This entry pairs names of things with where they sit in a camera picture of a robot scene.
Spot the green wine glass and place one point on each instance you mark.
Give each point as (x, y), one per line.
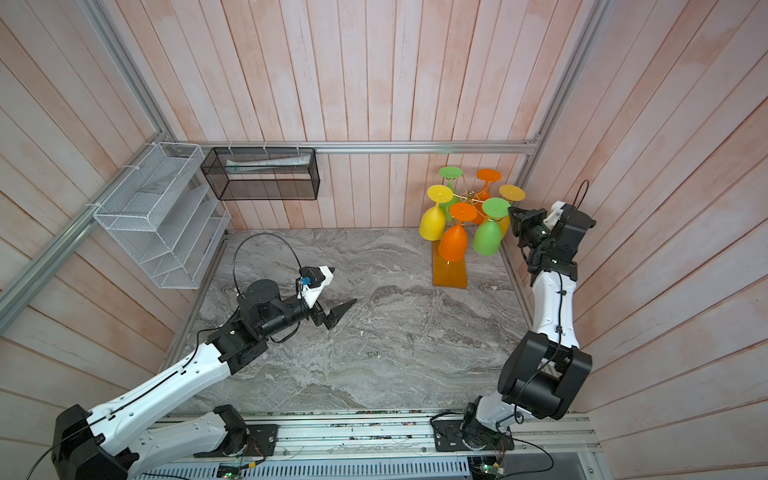
(495, 222)
(450, 175)

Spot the orange wine glass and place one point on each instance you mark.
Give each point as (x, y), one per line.
(488, 177)
(454, 242)

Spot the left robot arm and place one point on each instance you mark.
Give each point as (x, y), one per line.
(118, 439)

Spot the right yellow wine glass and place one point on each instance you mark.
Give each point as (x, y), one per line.
(510, 193)

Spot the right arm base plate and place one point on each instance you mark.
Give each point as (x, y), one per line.
(452, 435)

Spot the black mesh wall basket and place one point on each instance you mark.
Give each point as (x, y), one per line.
(262, 173)

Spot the white mesh shelf organizer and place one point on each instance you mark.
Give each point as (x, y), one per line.
(169, 228)

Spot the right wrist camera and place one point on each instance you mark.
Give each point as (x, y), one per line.
(554, 215)

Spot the aluminium mounting rail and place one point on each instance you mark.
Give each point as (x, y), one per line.
(411, 433)

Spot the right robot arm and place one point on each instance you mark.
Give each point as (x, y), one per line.
(544, 373)

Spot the left yellow wine glass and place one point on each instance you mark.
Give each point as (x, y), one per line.
(433, 221)

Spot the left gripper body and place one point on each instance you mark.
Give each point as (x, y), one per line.
(317, 314)

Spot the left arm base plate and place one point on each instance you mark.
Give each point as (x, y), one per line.
(259, 441)

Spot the orange wooden rack base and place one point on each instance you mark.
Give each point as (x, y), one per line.
(447, 274)

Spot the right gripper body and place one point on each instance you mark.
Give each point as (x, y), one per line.
(530, 232)

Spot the yellow wine glass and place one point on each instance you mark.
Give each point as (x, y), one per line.
(510, 193)
(433, 221)

